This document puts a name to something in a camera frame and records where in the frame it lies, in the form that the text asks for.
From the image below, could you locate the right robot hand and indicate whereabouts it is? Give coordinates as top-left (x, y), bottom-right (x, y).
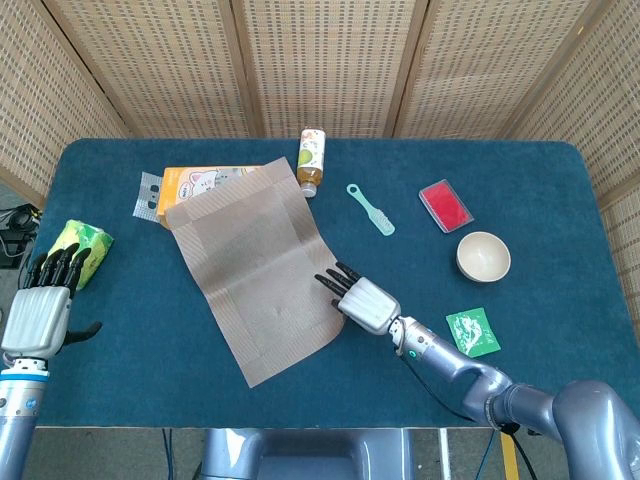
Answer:
top-left (314, 261), bottom-right (403, 336)

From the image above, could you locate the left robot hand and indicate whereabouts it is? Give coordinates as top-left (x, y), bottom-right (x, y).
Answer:
top-left (0, 246), bottom-right (103, 359)

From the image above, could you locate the brown woven placemat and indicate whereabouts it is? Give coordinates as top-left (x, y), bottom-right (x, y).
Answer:
top-left (164, 156), bottom-right (346, 389)

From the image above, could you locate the beige bowl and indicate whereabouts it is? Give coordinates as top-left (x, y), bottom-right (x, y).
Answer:
top-left (455, 231), bottom-right (512, 285)

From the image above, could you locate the mint green brush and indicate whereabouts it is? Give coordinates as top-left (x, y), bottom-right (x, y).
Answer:
top-left (346, 183), bottom-right (396, 237)

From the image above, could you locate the green tissue packet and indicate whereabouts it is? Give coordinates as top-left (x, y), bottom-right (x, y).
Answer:
top-left (47, 218), bottom-right (115, 292)

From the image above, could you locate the green tea sachet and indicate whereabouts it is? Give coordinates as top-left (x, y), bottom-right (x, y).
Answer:
top-left (445, 306), bottom-right (502, 359)

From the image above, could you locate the teal felt table cover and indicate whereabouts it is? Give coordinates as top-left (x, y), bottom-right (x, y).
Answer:
top-left (0, 138), bottom-right (640, 430)

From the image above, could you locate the red pad clear case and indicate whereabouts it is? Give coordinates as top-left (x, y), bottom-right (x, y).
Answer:
top-left (418, 177), bottom-right (475, 235)

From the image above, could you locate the tea bottle white cap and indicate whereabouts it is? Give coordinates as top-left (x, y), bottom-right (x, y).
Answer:
top-left (296, 128), bottom-right (328, 198)

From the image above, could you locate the grey robot torso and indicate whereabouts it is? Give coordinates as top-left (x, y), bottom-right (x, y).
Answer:
top-left (199, 428), bottom-right (416, 480)

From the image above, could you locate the white table leg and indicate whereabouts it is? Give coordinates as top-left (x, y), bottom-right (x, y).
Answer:
top-left (438, 428), bottom-right (452, 480)

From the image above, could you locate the orange cat tissue pack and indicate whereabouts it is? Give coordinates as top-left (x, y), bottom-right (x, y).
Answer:
top-left (132, 164), bottom-right (266, 231)

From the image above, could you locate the woven bamboo folding screen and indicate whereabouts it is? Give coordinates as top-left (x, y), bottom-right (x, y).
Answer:
top-left (0, 0), bottom-right (640, 281)

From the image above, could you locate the black cable bundle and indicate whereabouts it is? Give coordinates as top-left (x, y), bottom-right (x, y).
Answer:
top-left (0, 202), bottom-right (44, 271)

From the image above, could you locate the blue cable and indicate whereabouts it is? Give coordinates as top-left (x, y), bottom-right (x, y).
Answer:
top-left (160, 428), bottom-right (174, 480)
top-left (478, 428), bottom-right (499, 480)

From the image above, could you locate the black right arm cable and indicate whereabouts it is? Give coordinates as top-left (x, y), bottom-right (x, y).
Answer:
top-left (397, 344), bottom-right (534, 480)

